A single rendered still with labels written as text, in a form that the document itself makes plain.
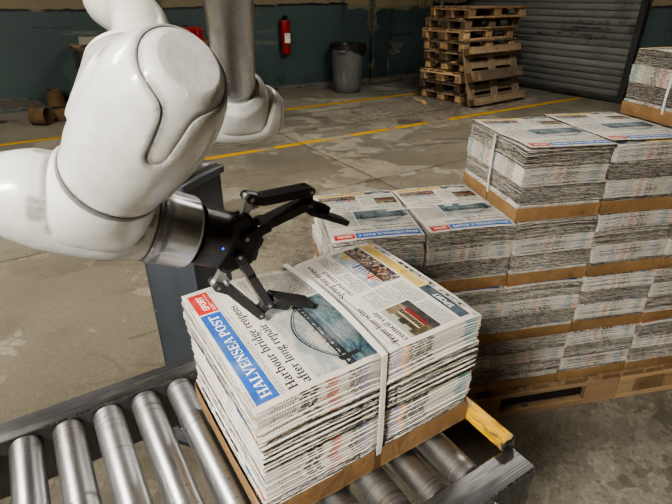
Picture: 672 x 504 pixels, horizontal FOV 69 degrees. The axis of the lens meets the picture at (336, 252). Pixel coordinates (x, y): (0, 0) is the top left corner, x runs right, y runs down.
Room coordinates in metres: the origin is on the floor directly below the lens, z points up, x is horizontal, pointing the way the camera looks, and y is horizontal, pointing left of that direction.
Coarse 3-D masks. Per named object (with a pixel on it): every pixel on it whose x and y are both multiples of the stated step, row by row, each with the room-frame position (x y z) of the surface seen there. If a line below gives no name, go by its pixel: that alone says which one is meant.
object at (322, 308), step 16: (272, 272) 0.73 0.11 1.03; (288, 272) 0.74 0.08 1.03; (304, 272) 0.73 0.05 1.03; (288, 288) 0.68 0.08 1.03; (304, 288) 0.68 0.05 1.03; (320, 304) 0.63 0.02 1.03; (336, 320) 0.59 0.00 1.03; (368, 320) 0.59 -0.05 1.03; (352, 336) 0.55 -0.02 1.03; (384, 336) 0.55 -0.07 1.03; (368, 352) 0.52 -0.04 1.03; (400, 352) 0.53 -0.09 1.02; (368, 368) 0.50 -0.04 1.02; (400, 368) 0.53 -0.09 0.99; (368, 384) 0.50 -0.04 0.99; (368, 400) 0.50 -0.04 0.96; (368, 416) 0.50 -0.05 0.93; (384, 416) 0.53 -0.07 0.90; (368, 432) 0.51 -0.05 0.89; (384, 432) 0.53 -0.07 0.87; (368, 448) 0.51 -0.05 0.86
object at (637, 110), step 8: (624, 104) 1.84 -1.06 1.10; (632, 104) 1.80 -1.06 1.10; (624, 112) 1.83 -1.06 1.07; (632, 112) 1.79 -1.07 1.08; (640, 112) 1.76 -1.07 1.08; (648, 112) 1.73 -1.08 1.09; (656, 112) 1.69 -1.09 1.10; (664, 112) 1.66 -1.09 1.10; (656, 120) 1.68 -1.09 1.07; (664, 120) 1.65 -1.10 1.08; (664, 264) 1.48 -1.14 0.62; (648, 312) 1.49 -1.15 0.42; (656, 312) 1.50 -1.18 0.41; (664, 312) 1.50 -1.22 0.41; (640, 320) 1.49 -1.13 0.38; (648, 320) 1.49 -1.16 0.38; (640, 360) 1.50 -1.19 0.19; (648, 360) 1.51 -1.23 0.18; (656, 360) 1.51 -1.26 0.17; (664, 360) 1.52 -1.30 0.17; (624, 368) 1.49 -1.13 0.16; (632, 368) 1.49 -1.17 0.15
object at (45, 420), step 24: (192, 360) 0.77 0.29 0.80; (120, 384) 0.70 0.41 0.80; (144, 384) 0.70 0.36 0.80; (168, 384) 0.71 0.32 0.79; (48, 408) 0.64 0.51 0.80; (72, 408) 0.64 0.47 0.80; (96, 408) 0.64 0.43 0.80; (168, 408) 0.71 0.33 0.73; (0, 432) 0.59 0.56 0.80; (24, 432) 0.59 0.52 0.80; (48, 432) 0.60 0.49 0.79; (0, 456) 0.56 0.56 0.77; (48, 456) 0.60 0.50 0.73; (96, 456) 0.63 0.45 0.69; (0, 480) 0.56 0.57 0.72
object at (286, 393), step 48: (240, 288) 0.67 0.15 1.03; (192, 336) 0.63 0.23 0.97; (240, 336) 0.55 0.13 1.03; (288, 336) 0.55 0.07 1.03; (336, 336) 0.55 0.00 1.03; (240, 384) 0.46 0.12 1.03; (288, 384) 0.46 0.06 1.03; (336, 384) 0.47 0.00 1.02; (240, 432) 0.49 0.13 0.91; (288, 432) 0.44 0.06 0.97; (336, 432) 0.47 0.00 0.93; (288, 480) 0.44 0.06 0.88
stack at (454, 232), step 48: (384, 192) 1.64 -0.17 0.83; (432, 192) 1.64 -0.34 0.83; (336, 240) 1.27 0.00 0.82; (384, 240) 1.28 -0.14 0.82; (432, 240) 1.32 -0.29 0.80; (480, 240) 1.35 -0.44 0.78; (528, 240) 1.39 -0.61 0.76; (576, 240) 1.42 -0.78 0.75; (624, 240) 1.46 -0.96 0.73; (528, 288) 1.38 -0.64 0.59; (576, 288) 1.42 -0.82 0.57; (624, 288) 1.47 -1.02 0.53; (576, 336) 1.44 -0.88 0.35; (624, 336) 1.48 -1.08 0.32; (576, 384) 1.45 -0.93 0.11
